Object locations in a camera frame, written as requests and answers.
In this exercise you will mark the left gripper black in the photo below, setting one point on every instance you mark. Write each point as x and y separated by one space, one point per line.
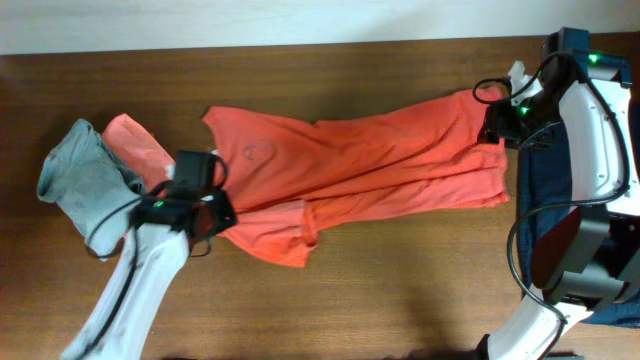
228 213

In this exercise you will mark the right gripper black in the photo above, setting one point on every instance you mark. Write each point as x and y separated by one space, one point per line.
496 126

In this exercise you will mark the orange-red t-shirt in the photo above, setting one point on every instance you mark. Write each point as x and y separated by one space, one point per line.
289 180

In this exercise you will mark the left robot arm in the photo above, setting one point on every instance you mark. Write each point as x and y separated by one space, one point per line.
162 227

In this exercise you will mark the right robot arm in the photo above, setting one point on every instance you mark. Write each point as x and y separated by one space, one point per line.
590 259

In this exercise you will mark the salmon folded shirt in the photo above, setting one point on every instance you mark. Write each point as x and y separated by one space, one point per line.
138 149

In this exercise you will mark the navy blue garment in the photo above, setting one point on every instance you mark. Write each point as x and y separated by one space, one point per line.
544 177

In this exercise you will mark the grey folded shirt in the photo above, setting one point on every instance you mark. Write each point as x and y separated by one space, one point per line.
91 185

